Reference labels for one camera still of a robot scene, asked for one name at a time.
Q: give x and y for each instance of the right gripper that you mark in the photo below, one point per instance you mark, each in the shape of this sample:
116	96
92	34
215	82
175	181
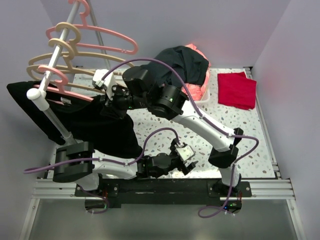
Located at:
117	113

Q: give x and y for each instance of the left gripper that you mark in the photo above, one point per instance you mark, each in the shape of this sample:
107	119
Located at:
185	169

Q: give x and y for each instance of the black shorts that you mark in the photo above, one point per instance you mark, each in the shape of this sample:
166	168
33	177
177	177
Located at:
87	121

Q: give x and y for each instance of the pink hanger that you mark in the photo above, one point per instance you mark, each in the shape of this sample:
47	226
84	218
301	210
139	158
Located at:
59	84
77	41

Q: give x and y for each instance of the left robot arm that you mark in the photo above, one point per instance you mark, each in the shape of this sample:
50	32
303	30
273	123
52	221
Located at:
75	164

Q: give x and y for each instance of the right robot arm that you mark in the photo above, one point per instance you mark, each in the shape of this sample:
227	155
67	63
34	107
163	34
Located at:
168	102

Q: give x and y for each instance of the lower beige hanger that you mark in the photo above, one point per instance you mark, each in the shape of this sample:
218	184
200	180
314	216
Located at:
68	55

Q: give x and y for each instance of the beige hanger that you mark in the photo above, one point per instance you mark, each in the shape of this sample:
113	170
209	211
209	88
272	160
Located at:
68	55
72	45

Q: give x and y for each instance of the upper beige hanger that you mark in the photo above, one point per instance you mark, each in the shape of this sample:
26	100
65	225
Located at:
72	45

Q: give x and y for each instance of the white plastic basket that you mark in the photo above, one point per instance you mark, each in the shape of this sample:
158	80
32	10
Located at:
205	97

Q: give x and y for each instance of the pink garment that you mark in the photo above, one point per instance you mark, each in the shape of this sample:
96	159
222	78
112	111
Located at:
197	92

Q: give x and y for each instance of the metal clothes rack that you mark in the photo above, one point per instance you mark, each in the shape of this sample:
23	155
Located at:
65	38

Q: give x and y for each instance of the dark teal garment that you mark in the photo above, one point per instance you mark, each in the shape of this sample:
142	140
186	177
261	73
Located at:
172	57

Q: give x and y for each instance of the red folded cloth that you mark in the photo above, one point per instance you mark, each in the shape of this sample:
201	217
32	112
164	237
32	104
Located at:
236	90

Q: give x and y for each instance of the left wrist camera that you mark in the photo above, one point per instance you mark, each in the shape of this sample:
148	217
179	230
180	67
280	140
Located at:
185	152

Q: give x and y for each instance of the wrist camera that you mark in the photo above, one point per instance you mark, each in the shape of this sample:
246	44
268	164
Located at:
185	152
103	80

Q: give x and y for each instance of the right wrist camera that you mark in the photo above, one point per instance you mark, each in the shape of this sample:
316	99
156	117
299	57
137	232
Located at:
103	80

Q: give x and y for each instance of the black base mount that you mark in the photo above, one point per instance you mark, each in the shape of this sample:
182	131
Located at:
165	191

